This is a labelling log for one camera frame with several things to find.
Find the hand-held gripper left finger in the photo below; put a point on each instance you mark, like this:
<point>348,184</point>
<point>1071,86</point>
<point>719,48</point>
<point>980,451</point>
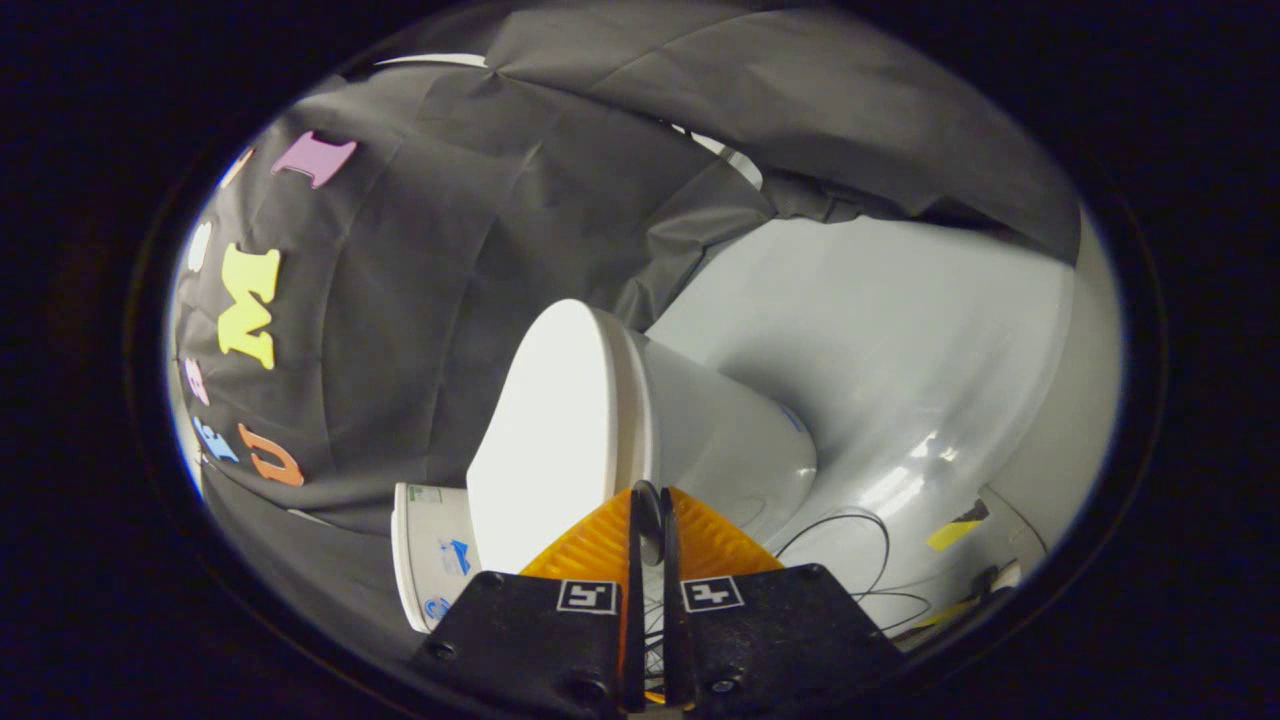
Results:
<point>530,645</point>

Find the white toilet tank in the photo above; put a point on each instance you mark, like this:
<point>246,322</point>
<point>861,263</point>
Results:
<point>430,560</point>

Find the black backdrop cloth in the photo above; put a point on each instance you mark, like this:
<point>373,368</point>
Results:
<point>420,300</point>

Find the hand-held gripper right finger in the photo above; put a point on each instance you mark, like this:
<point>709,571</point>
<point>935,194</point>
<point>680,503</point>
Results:
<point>770,640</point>

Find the yellow black floor tape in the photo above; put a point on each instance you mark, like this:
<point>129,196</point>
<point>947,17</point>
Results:
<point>952,530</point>

